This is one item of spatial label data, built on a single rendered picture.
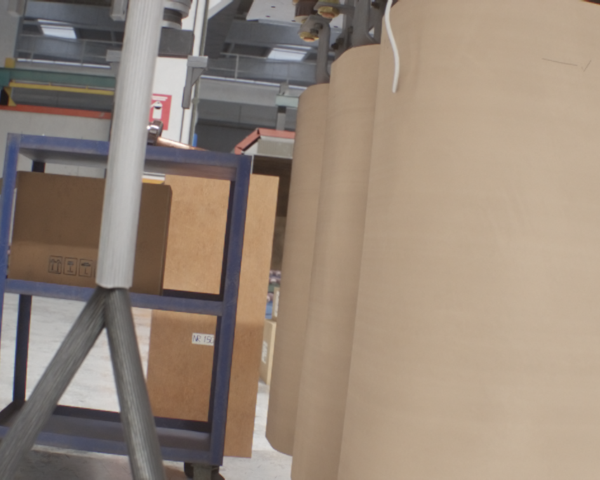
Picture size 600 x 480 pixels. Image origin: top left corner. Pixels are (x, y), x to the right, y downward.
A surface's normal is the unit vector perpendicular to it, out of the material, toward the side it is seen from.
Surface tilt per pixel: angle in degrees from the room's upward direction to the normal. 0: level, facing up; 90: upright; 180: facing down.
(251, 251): 90
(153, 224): 90
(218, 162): 90
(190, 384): 90
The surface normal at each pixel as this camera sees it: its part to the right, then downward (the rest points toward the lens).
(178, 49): -0.02, -0.03
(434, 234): -0.63, -0.08
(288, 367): -0.83, -0.10
